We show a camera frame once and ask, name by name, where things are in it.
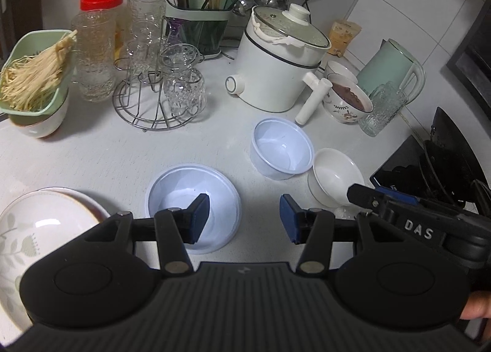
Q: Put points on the upturned crystal glass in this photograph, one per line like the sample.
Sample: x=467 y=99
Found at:
x=184 y=85

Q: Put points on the textured glass tumbler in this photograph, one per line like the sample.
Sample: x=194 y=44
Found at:
x=388 y=100

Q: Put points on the orange snack packet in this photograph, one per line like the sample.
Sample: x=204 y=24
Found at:
x=341 y=35

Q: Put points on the wire glass rack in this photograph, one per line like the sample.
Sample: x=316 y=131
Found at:
x=139 y=97

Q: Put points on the red lid glass jar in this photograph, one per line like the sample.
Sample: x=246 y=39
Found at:
x=98 y=41

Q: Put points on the floral bowl with beans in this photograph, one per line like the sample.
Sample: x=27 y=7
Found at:
x=346 y=102

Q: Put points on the black induction cooktop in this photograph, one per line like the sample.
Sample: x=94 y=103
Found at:
x=443 y=168

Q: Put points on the white bowl behind floral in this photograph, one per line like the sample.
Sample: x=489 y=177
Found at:
x=333 y=67

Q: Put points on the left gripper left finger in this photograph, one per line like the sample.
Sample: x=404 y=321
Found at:
x=175 y=229

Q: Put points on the leaf pattern plate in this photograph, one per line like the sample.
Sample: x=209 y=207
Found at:
x=25 y=238
x=67 y=206

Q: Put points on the mint green kettle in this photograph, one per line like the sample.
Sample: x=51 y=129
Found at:
x=393 y=63

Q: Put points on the green colander basket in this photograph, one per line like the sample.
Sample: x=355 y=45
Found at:
x=30 y=44

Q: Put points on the dry noodles bundle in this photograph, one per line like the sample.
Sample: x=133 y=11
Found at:
x=30 y=82

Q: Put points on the green chopstick holder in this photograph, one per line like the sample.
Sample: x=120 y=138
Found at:
x=201 y=23

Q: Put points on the white bowl under colander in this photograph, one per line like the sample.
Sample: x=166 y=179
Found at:
x=42 y=126

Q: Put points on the pale blue bowl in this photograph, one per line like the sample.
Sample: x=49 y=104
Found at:
x=179 y=185
x=280 y=150

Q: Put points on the white electric cooking pot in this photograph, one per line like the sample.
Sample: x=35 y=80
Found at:
x=279 y=52

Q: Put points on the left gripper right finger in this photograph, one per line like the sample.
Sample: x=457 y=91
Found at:
x=313 y=229

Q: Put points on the person's right hand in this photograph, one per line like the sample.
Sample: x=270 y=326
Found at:
x=478 y=306

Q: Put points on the small white ceramic bowl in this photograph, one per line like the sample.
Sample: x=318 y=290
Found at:
x=332 y=174

